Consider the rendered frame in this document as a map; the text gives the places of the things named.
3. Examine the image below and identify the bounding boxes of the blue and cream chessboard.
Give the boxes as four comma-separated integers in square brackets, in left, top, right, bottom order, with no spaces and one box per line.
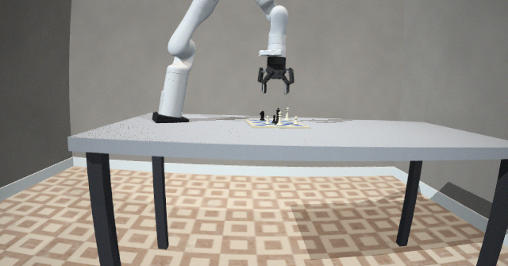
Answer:
[245,119,310,129]

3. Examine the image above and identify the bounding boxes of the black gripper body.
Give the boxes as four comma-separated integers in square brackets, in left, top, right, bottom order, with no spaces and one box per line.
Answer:
[266,56,286,79]

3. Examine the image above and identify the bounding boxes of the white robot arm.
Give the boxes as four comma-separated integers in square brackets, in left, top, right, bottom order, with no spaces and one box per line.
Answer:
[158,0,288,118]

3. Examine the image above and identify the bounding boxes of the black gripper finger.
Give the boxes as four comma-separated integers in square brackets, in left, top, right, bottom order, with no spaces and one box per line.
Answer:
[276,68,294,94]
[257,67,273,94]

